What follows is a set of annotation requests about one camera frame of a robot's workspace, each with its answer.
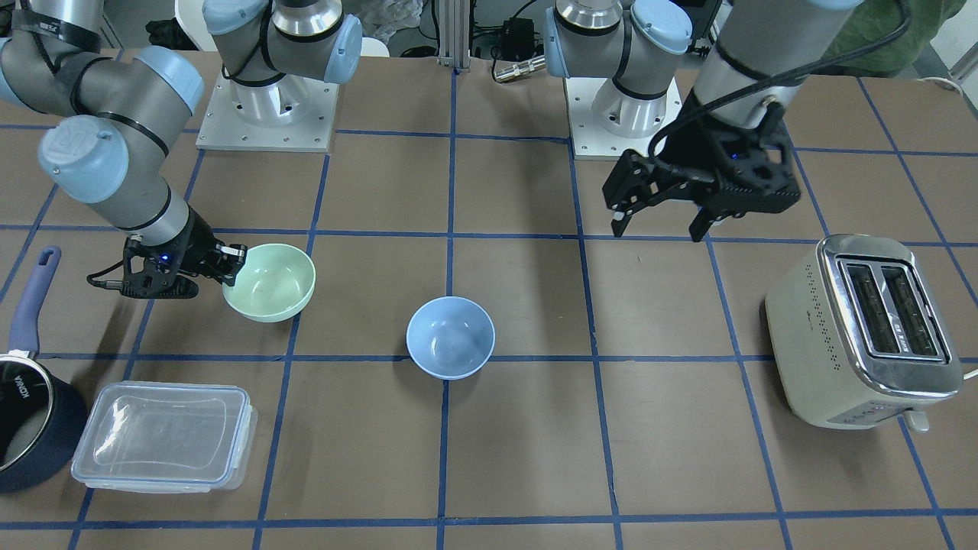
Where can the cream two-slot toaster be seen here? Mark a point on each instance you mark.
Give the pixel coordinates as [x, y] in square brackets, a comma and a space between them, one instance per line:
[858, 338]

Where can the green bowl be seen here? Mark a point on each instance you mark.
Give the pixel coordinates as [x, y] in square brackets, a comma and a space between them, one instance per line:
[275, 284]

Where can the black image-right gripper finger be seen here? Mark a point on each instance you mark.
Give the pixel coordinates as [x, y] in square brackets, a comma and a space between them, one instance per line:
[705, 218]
[620, 221]

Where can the metal cable connector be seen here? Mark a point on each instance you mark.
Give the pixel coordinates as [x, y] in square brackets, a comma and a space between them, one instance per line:
[520, 69]

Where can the silver robot arm image-left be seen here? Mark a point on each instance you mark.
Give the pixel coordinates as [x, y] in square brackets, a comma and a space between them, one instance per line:
[119, 120]

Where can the aluminium frame post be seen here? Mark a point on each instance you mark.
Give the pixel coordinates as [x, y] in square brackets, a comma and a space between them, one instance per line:
[454, 34]

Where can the dark blue saucepan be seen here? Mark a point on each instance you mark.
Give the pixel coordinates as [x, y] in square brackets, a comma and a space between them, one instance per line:
[42, 417]

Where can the metal base plate image-right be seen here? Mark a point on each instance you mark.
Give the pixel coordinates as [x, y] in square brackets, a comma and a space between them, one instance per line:
[605, 122]

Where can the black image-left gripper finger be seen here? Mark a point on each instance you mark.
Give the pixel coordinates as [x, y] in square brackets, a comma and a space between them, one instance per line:
[222, 269]
[232, 252]

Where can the metal base plate image-left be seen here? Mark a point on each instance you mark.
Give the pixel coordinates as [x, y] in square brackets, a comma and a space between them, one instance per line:
[294, 114]

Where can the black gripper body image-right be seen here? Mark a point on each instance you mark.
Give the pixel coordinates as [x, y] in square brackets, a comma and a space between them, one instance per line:
[697, 143]

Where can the blue bowl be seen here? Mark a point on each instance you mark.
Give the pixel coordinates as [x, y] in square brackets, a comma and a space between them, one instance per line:
[451, 337]

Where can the clear plastic food container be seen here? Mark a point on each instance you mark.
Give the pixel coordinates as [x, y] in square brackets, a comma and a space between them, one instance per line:
[154, 437]

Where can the black power adapter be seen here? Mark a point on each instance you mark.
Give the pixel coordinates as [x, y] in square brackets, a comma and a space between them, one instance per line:
[517, 39]

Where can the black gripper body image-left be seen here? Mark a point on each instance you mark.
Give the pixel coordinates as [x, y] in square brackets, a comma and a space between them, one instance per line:
[196, 238]

